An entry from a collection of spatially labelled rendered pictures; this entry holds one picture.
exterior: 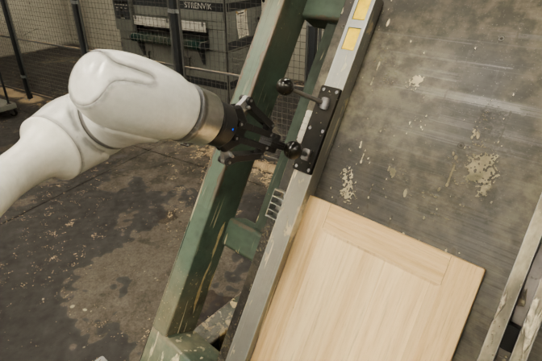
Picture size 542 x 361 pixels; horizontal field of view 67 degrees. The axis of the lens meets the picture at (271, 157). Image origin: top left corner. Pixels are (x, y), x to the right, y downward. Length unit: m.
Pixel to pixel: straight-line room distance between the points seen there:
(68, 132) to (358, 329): 0.64
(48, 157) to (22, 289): 2.37
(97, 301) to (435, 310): 2.14
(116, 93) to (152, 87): 0.05
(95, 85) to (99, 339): 2.06
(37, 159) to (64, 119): 0.06
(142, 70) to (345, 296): 0.61
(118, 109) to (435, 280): 0.62
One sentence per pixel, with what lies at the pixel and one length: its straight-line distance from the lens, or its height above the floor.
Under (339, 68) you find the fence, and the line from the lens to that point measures 0.95.
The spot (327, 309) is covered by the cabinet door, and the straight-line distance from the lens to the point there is 0.93.
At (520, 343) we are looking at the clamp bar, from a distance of 0.78.
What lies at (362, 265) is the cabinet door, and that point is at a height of 1.23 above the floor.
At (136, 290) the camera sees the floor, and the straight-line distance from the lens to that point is 2.68.
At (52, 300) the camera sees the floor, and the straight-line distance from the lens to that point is 2.81.
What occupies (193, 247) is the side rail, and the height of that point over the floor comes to 1.12.
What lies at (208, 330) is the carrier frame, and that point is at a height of 0.79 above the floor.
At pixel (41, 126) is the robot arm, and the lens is 0.64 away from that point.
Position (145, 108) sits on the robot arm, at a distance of 0.53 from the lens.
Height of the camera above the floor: 1.80
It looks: 27 degrees down
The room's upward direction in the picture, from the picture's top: straight up
